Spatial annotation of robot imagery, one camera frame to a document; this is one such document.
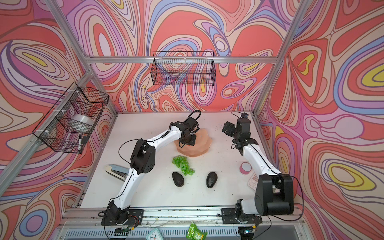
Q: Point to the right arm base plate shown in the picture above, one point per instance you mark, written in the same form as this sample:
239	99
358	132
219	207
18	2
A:
232	216

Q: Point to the black wire basket left wall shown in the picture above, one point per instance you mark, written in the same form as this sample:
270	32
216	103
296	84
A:
57	133

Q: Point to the pink tape roll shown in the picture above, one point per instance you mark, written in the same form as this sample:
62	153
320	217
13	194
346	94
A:
245	168

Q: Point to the green fake grape bunch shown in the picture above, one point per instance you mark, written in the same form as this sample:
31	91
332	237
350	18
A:
182	163

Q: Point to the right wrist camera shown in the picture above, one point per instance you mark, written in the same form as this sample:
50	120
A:
244	115

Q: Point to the pink white calculator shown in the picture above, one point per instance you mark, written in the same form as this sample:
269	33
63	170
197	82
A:
253	181

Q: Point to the dark fake avocado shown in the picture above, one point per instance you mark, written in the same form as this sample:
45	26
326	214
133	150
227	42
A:
178	179
211	179

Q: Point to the black marker pen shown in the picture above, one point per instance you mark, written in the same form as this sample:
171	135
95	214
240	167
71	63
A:
80	143

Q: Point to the green snack packet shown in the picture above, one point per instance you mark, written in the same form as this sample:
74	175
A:
194	233

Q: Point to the silver tape roll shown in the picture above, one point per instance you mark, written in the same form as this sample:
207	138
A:
81	123

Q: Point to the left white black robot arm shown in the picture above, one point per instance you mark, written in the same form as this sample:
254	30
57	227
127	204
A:
143	160

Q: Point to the teal small clock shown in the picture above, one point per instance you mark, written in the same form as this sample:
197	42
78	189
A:
155	234

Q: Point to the silver stapler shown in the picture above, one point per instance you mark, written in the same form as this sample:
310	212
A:
117	171

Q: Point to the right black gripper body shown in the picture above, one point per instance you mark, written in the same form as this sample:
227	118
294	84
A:
232	130

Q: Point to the black wire basket back wall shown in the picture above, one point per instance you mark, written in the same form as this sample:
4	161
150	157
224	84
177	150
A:
183	68

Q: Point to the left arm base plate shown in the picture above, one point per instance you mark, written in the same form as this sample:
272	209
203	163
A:
130	218

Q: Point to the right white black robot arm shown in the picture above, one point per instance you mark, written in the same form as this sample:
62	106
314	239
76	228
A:
274	191

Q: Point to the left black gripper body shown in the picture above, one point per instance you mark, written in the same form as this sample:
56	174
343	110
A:
190	140

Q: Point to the aluminium front rail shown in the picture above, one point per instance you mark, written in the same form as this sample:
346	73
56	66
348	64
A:
205	216

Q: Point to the peach scalloped fruit bowl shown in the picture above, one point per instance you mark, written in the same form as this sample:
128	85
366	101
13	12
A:
202	145

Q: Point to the black wire basket wall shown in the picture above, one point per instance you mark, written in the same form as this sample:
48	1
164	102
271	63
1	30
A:
183	68
57	133

